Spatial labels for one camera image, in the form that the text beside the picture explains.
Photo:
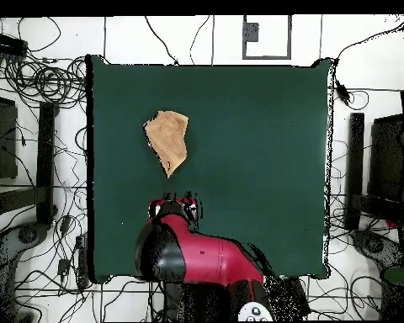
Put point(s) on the black box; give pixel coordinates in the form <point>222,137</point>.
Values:
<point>3,141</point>

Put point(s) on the black power strip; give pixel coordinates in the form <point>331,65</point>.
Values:
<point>82,265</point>

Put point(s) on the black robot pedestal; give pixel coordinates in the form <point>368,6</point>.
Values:
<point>202,302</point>

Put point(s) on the black power adapter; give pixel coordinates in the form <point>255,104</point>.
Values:
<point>342,93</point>

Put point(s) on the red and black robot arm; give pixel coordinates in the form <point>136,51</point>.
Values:
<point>208,255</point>

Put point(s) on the black panel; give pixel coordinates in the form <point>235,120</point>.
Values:
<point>387,158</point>

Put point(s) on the dark wheeled stand base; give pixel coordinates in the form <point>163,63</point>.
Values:
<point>27,235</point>
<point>373,245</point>

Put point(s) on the grey square frame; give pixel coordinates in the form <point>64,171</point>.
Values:
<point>251,32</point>

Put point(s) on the black stand leg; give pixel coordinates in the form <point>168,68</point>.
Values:
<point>46,161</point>
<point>355,168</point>

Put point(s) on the tan terry towel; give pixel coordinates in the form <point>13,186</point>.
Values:
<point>168,141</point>

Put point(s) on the dark green table cloth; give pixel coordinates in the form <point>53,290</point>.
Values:
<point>256,151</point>

